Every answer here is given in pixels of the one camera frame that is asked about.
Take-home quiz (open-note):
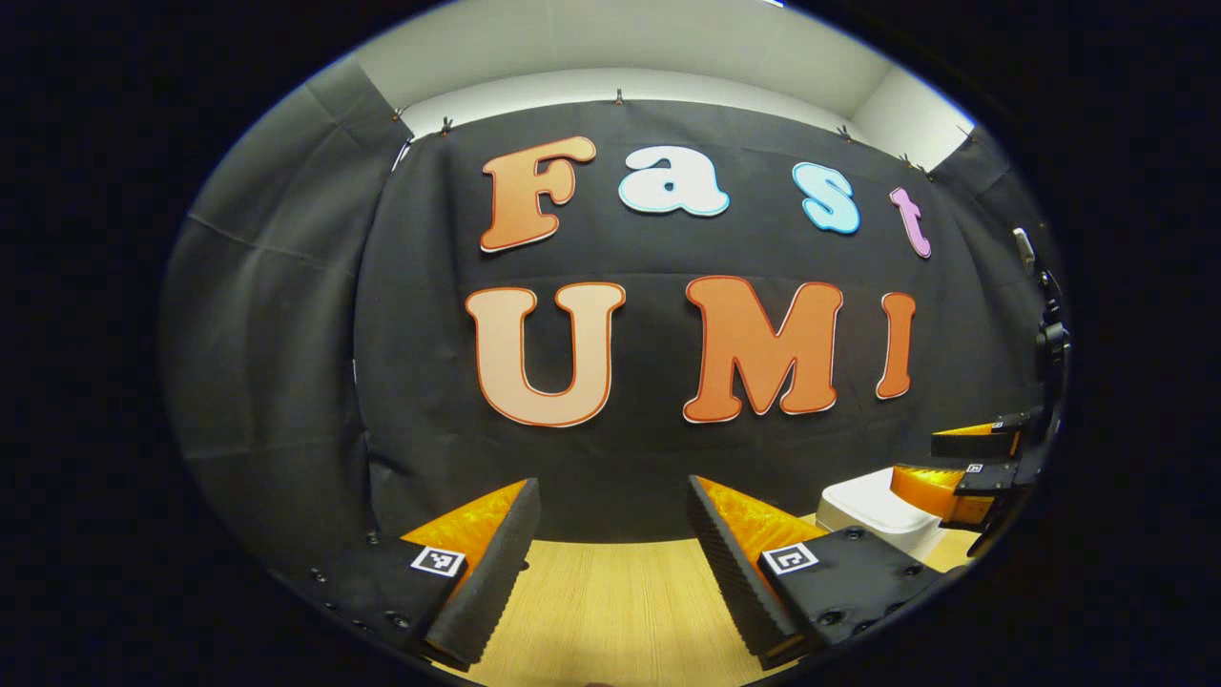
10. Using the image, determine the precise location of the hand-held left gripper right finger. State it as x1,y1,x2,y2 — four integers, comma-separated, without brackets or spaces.
687,474,957,670

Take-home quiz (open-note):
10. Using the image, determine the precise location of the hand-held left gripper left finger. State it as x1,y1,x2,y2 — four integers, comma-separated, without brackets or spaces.
272,477,543,672

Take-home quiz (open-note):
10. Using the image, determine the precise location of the white desktop garbage bin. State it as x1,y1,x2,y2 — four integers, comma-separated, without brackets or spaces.
816,466,947,564

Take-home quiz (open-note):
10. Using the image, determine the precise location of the wooden desktop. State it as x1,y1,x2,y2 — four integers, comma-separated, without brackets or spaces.
434,513,983,687

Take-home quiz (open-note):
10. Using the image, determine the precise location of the black backdrop cloth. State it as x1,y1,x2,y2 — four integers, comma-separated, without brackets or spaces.
157,57,1071,597

